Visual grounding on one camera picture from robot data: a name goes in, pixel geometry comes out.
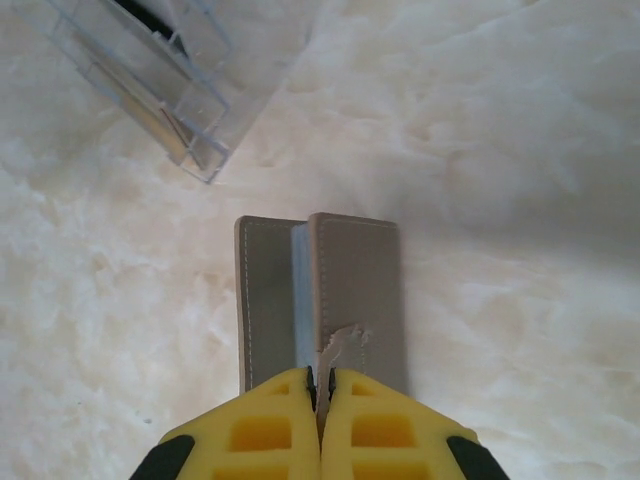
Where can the beige card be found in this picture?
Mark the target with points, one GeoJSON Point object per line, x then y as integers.
{"type": "Point", "coordinates": [155, 122]}

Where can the clear acrylic box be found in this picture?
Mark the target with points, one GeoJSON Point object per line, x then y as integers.
{"type": "Point", "coordinates": [210, 60]}

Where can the light blue card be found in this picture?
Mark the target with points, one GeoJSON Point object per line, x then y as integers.
{"type": "Point", "coordinates": [304, 300]}

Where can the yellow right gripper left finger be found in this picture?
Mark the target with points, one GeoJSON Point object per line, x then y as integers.
{"type": "Point", "coordinates": [260, 440]}

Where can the grey leather card holder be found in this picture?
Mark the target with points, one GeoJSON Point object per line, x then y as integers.
{"type": "Point", "coordinates": [360, 280]}

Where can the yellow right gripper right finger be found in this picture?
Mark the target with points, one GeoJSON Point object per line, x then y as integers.
{"type": "Point", "coordinates": [385, 440]}

